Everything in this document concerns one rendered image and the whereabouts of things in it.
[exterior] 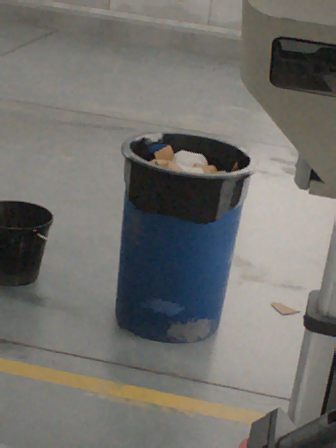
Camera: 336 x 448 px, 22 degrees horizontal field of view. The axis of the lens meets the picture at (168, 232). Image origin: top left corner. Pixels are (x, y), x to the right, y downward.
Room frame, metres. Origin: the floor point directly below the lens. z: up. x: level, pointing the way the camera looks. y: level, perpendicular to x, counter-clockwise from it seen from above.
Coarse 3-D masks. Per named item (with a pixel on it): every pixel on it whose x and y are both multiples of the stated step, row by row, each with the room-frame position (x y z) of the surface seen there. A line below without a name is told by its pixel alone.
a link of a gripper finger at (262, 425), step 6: (270, 414) 0.59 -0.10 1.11; (258, 420) 0.60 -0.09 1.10; (264, 420) 0.59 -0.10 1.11; (270, 420) 0.59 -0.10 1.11; (252, 426) 0.59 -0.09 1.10; (258, 426) 0.59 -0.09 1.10; (264, 426) 0.58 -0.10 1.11; (252, 432) 0.58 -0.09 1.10; (258, 432) 0.58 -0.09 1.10; (264, 432) 0.57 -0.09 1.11; (252, 438) 0.57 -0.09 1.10; (258, 438) 0.57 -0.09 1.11; (264, 438) 0.56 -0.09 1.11; (252, 444) 0.56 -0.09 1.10; (258, 444) 0.56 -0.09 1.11; (264, 444) 0.55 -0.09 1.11
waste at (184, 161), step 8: (160, 152) 3.00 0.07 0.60; (168, 152) 3.00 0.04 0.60; (184, 152) 3.01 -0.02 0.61; (160, 160) 2.87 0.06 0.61; (168, 160) 3.00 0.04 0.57; (176, 160) 2.98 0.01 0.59; (184, 160) 2.97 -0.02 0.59; (192, 160) 2.98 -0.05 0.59; (200, 160) 2.98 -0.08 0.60; (176, 168) 2.77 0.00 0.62; (184, 168) 2.81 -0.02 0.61; (192, 168) 2.84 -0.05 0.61; (200, 168) 2.83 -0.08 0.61; (208, 168) 2.92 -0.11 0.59
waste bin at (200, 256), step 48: (144, 144) 3.02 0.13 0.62; (192, 144) 3.10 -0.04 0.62; (144, 192) 2.70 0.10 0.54; (192, 192) 2.65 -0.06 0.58; (240, 192) 2.75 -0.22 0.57; (144, 240) 2.70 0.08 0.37; (192, 240) 2.67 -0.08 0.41; (144, 288) 2.70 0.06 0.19; (192, 288) 2.69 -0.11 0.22; (144, 336) 2.70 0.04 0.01; (192, 336) 2.71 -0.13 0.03
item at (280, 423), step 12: (276, 408) 0.60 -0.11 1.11; (276, 420) 0.58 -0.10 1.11; (288, 420) 0.60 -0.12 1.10; (312, 420) 0.56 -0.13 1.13; (324, 420) 0.55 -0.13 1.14; (276, 432) 0.57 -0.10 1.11; (288, 432) 0.57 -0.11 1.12; (300, 432) 0.55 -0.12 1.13; (312, 432) 0.54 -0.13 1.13; (324, 432) 0.54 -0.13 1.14; (276, 444) 0.55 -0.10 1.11; (288, 444) 0.55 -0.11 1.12; (300, 444) 0.54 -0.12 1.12; (312, 444) 0.54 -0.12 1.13; (324, 444) 0.53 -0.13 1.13
